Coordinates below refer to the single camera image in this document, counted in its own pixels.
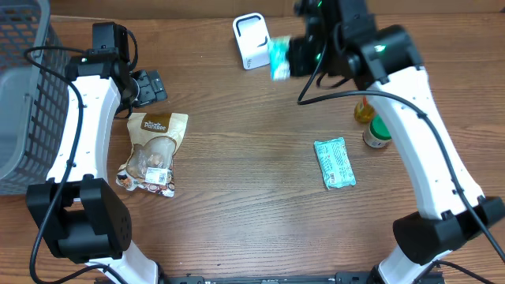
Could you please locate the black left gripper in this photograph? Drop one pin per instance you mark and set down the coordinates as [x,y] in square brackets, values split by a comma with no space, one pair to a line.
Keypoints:
[147,88]

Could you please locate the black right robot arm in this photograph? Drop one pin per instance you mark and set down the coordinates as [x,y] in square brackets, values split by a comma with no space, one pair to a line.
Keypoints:
[342,40]

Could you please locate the white barcode scanner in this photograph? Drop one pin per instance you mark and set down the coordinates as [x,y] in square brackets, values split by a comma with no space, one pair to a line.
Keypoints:
[252,37]

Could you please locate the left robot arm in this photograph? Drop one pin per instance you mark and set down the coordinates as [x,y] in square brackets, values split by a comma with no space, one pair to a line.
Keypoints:
[79,216]

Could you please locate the grey plastic mesh basket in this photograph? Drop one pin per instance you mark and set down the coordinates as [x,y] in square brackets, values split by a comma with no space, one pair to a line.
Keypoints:
[34,103]

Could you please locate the teal tissue packet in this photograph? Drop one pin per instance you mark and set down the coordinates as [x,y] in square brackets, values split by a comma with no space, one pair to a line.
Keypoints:
[278,50]

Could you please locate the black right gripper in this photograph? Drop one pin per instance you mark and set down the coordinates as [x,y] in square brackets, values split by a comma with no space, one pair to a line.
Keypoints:
[301,51]

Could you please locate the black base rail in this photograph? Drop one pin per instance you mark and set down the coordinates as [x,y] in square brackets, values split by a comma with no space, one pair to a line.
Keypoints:
[256,280]

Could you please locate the green lid jar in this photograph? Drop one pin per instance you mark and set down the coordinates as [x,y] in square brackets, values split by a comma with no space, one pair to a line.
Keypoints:
[376,135]

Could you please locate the teal white box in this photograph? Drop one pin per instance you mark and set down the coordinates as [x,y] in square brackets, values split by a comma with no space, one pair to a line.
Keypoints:
[334,163]

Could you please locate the white packet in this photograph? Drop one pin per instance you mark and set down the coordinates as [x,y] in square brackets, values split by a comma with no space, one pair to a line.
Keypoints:
[155,139]

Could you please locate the yellow oil bottle silver cap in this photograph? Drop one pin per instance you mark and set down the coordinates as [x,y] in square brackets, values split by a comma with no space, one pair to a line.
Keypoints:
[363,111]

